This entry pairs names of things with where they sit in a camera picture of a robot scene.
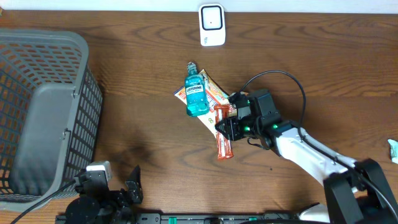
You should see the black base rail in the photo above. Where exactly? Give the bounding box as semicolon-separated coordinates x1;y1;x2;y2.
54;212;299;224

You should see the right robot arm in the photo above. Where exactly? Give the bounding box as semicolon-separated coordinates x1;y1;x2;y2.
215;90;397;223

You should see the blue mouthwash bottle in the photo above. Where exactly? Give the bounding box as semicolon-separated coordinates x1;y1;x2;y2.
184;62;210;117

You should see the grey plastic shopping basket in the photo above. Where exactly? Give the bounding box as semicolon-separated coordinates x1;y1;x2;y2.
1;29;103;212

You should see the cream snack bag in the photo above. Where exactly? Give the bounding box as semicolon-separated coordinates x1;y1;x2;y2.
173;68;238;138

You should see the right black cable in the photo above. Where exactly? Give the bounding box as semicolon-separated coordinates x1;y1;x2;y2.
237;69;398;218

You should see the light blue wipes packet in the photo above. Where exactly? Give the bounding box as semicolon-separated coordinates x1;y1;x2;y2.
387;139;398;164

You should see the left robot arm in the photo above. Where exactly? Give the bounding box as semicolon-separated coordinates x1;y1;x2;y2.
65;161;144;224

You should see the white barcode scanner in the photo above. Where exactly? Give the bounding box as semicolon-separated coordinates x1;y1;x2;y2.
198;4;226;47

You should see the red snack bar wrapper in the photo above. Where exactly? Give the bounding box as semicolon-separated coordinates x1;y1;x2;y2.
214;105;234;160

